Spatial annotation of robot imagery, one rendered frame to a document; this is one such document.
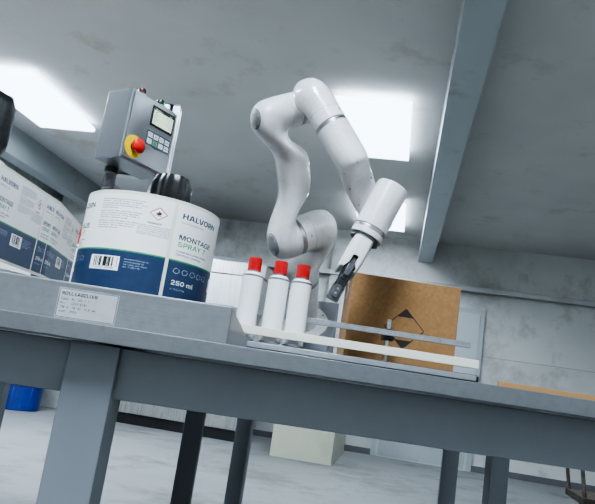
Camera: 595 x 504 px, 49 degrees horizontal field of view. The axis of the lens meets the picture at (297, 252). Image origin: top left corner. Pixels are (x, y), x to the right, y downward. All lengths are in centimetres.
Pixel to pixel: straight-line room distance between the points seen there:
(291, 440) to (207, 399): 661
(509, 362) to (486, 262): 142
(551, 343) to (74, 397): 909
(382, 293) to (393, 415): 103
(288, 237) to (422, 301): 44
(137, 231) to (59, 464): 32
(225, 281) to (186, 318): 755
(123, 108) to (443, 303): 100
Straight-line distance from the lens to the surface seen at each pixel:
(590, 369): 981
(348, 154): 169
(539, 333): 969
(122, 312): 86
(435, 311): 185
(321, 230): 204
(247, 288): 161
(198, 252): 97
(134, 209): 95
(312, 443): 738
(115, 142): 176
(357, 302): 182
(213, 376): 81
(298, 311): 160
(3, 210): 116
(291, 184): 196
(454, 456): 264
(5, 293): 90
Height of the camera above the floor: 80
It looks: 11 degrees up
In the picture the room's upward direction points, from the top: 9 degrees clockwise
